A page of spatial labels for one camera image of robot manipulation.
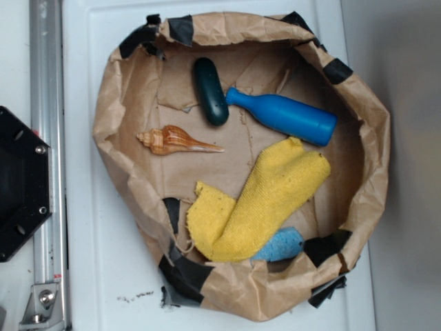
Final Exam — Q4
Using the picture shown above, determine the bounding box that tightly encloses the dark green plastic pickle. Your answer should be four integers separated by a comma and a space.
194, 57, 229, 126

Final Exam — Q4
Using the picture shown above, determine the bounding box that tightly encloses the silver corner bracket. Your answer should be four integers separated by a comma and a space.
19, 283, 65, 330

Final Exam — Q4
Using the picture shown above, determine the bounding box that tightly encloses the yellow microfiber cloth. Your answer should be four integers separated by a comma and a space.
187, 137, 331, 262

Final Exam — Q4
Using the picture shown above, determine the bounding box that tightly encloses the white plastic tray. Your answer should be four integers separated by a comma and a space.
61, 1, 376, 330

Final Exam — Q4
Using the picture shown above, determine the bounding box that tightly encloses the brown paper bag bin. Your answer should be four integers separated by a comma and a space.
93, 12, 391, 321

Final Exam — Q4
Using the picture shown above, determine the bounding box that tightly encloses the light blue sponge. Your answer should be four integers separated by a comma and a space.
251, 227, 304, 262

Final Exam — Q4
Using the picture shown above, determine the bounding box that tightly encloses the orange striped conch seashell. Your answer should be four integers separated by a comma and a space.
136, 125, 225, 156

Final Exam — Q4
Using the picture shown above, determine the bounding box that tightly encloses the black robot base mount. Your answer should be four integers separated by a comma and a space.
1, 106, 52, 263

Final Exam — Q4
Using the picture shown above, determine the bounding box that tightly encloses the silver aluminium extrusion rail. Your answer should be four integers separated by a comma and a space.
29, 1, 72, 330

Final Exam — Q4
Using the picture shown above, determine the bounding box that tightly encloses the blue plastic bottle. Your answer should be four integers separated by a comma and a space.
226, 88, 338, 146

